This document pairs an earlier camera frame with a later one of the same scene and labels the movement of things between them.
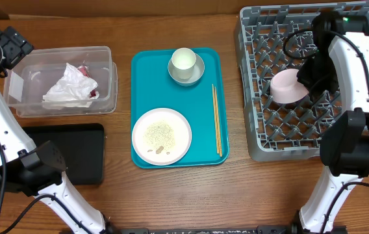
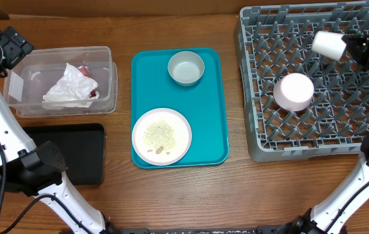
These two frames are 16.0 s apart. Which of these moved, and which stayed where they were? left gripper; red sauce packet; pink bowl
Moved: pink bowl
Stayed: left gripper; red sauce packet
